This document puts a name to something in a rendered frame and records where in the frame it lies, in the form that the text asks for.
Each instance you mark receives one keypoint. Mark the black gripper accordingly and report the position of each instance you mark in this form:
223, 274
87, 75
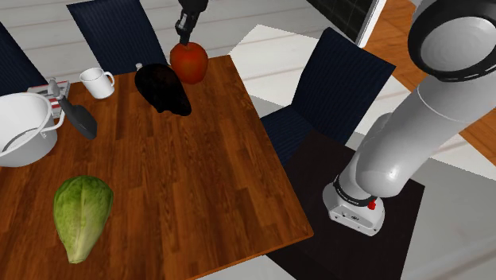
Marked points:
190, 15

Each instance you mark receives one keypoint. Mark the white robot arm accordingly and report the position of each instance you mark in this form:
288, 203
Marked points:
403, 147

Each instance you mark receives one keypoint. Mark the red apple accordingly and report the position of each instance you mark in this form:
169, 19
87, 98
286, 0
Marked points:
190, 64

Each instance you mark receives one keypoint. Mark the dark blue chair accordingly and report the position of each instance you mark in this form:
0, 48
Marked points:
341, 85
116, 35
15, 66

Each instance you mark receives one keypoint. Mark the black lumpy object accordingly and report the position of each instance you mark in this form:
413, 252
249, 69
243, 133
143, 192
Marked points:
162, 89

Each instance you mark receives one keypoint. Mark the white mug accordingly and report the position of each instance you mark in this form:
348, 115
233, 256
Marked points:
99, 83

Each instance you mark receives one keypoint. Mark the brown wooden table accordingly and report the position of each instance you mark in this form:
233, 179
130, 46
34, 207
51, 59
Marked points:
186, 174

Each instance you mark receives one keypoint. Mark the red and white striped book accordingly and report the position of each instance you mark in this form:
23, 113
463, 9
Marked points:
38, 89

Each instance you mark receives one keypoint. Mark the green lettuce head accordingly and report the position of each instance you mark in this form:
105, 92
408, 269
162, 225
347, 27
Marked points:
83, 213

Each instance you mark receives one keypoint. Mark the black robot stand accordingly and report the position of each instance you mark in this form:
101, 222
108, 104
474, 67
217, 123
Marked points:
310, 240

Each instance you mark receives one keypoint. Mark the black panel with white frame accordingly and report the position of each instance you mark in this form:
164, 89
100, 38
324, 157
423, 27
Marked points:
348, 15

